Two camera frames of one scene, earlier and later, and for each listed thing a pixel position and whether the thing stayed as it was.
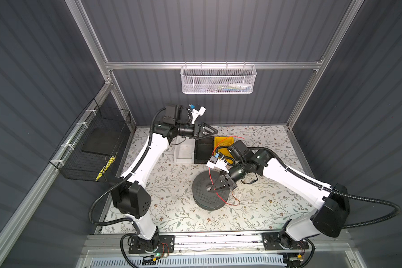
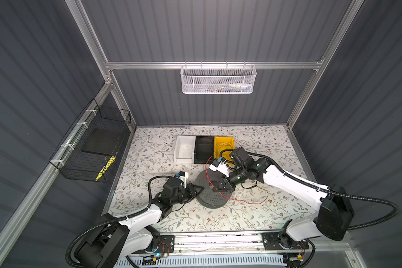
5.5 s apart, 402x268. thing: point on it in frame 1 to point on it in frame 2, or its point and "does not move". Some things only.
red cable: (212, 183) to (239, 200)
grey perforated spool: (205, 200) does not move
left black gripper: (198, 131) to (190, 188)
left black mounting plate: (166, 243) does not move
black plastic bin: (204, 149) does not move
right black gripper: (225, 181) does not move
